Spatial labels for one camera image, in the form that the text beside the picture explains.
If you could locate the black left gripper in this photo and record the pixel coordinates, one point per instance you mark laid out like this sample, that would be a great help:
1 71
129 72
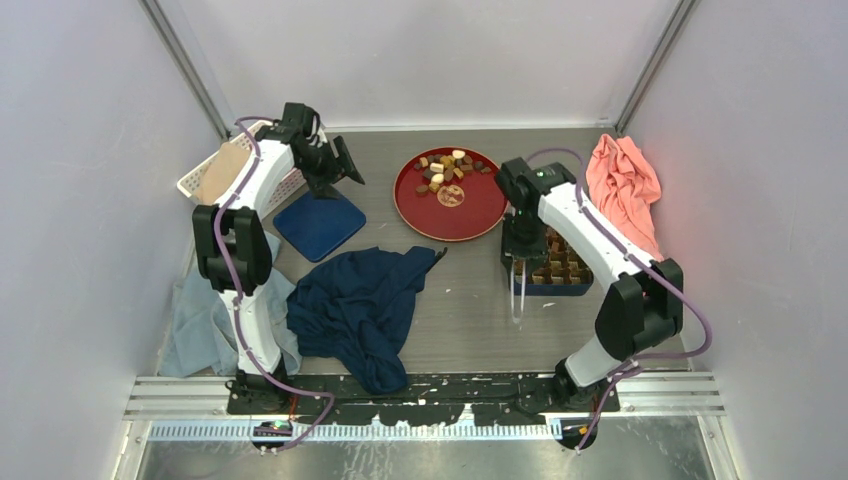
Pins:
323 186

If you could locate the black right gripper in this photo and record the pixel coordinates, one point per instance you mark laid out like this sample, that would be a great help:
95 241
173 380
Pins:
511 248

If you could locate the clear plastic metal tongs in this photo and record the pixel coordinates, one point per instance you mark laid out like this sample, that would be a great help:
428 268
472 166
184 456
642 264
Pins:
518 277

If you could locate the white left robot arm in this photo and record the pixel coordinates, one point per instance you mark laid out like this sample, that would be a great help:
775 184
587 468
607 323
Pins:
231 245

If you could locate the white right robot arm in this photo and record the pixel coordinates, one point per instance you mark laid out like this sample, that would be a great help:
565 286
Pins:
641 307

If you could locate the blue chocolate tin box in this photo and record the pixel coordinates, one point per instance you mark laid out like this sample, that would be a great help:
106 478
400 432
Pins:
563 274

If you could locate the blue tin lid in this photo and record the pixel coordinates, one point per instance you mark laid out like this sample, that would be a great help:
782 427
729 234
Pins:
315 228

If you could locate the red round tray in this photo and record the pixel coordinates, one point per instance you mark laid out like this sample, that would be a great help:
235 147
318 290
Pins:
469 203

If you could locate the beige cloth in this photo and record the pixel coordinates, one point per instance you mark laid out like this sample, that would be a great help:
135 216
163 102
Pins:
223 170

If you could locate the salmon pink cloth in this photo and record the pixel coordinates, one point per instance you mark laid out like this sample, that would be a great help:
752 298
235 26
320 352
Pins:
623 186

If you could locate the dark blue cloth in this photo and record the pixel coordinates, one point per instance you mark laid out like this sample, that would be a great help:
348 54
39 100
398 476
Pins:
358 307

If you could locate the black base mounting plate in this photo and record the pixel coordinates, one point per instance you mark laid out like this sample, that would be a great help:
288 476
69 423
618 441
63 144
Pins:
493 399

